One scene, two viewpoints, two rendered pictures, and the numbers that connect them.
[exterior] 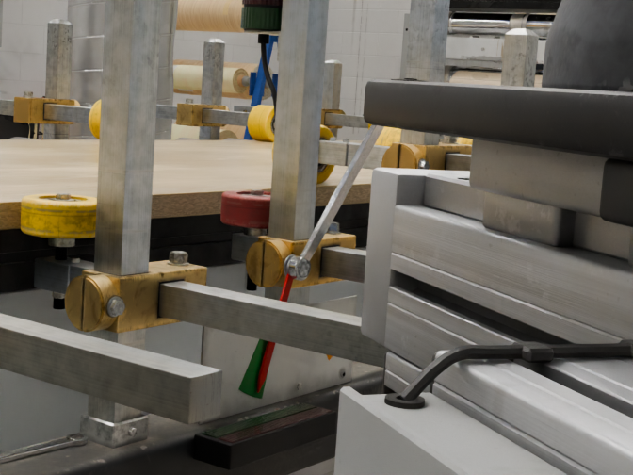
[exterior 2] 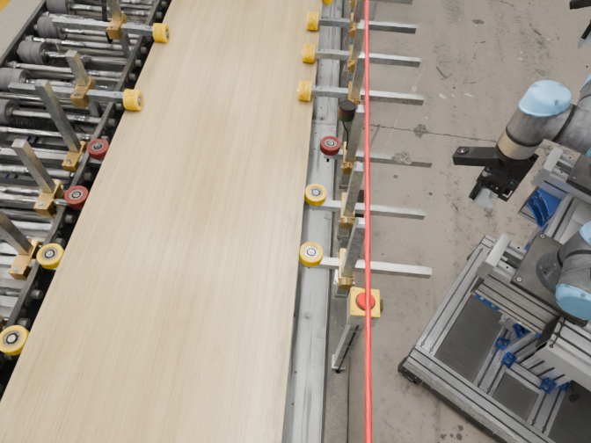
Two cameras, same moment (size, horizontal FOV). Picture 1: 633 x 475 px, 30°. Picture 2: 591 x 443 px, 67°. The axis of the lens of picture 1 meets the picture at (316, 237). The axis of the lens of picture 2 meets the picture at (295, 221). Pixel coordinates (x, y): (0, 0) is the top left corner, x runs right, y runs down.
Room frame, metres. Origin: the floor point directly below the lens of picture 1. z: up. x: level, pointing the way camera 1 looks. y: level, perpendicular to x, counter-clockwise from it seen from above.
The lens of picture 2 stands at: (0.39, 0.87, 2.20)
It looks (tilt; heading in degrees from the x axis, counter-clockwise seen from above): 57 degrees down; 325
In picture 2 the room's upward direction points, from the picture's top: 5 degrees clockwise
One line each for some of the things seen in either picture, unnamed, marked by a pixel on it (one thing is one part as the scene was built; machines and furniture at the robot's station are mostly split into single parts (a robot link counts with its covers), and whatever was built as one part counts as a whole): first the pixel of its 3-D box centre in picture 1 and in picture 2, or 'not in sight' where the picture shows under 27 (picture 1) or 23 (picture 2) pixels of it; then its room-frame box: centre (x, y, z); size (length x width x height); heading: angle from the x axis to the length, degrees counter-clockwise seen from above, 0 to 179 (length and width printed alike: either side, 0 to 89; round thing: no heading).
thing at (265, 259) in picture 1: (300, 258); (348, 158); (1.28, 0.02, 0.85); 0.14 x 0.06 x 0.05; 144
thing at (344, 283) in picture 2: not in sight; (346, 269); (0.87, 0.31, 0.84); 0.14 x 0.06 x 0.05; 144
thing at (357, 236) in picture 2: not in sight; (349, 262); (0.85, 0.32, 0.93); 0.04 x 0.04 x 0.48; 54
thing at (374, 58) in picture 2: not in sight; (363, 56); (1.67, -0.32, 0.95); 0.50 x 0.04 x 0.04; 54
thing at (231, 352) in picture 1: (284, 354); not in sight; (1.22, 0.03, 0.75); 0.26 x 0.01 x 0.10; 144
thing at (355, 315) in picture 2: not in sight; (362, 308); (0.64, 0.47, 1.18); 0.07 x 0.07 x 0.08; 54
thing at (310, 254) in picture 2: not in sight; (310, 259); (0.96, 0.40, 0.85); 0.08 x 0.08 x 0.11
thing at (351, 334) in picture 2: not in sight; (347, 342); (0.64, 0.47, 0.93); 0.05 x 0.05 x 0.45; 54
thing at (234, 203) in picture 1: (254, 239); (329, 151); (1.34, 0.07, 0.85); 0.08 x 0.08 x 0.11
